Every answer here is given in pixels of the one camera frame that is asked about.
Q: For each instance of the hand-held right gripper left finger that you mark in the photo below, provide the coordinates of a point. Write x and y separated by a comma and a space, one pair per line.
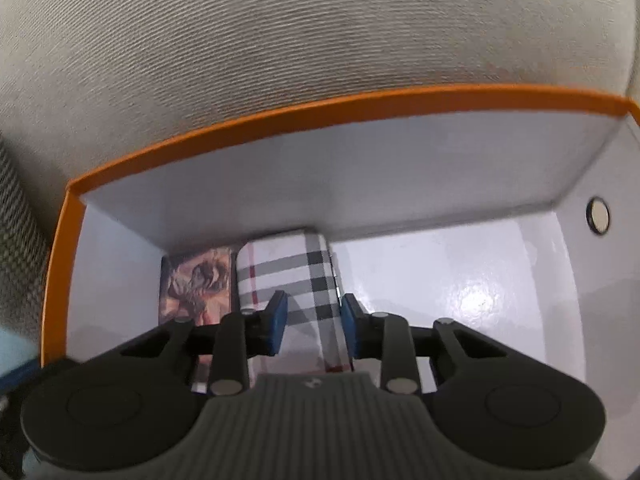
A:
278, 322

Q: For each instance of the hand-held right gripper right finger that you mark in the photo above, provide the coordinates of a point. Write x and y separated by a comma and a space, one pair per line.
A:
351, 327

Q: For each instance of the plaid rectangular case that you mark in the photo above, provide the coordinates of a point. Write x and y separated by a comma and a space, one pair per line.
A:
295, 270

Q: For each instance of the orange cardboard box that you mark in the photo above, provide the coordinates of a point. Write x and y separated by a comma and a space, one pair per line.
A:
350, 175

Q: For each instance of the brown printed box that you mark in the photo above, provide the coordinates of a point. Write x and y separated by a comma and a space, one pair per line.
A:
195, 285

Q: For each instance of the light blue cushion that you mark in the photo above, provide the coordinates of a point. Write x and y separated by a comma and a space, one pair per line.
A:
15, 350

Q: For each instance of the black white houndstooth pillow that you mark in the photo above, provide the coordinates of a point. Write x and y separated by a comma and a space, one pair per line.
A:
20, 260

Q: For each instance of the beige fabric sofa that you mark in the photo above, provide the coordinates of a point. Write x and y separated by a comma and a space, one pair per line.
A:
250, 35

